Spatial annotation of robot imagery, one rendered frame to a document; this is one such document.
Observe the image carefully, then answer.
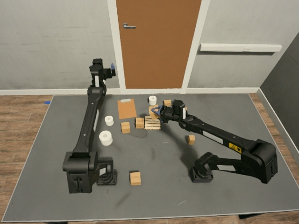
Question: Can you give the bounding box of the small square wooden pallet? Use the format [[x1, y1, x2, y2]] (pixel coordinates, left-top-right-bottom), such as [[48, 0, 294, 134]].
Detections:
[[145, 116, 161, 130]]

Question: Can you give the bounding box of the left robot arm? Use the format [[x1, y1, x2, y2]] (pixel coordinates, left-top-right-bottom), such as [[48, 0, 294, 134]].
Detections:
[[63, 58, 117, 194]]

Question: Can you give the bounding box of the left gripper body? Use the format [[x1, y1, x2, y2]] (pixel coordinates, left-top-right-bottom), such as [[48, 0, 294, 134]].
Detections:
[[107, 68, 116, 78]]

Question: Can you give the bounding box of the brown rectangular block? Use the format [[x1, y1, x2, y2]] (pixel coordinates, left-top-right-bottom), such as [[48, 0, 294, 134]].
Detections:
[[188, 135, 195, 145]]

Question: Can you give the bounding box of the tan flat board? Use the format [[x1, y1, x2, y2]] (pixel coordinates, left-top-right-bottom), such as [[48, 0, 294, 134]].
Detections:
[[117, 99, 137, 119]]

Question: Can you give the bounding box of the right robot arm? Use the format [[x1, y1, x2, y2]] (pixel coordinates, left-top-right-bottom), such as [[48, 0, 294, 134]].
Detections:
[[165, 99, 278, 184]]

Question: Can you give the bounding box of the tan cardboard cube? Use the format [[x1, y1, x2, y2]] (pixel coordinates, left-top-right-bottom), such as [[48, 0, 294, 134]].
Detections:
[[164, 100, 171, 106]]

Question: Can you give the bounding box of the tan cardboard carton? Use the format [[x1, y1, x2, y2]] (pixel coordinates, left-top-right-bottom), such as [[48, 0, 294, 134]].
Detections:
[[121, 122, 130, 133], [149, 105, 161, 119], [136, 118, 144, 128], [130, 172, 141, 185]]

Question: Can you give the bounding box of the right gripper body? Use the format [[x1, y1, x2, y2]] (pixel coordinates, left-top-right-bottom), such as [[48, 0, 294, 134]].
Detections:
[[160, 105, 174, 123]]

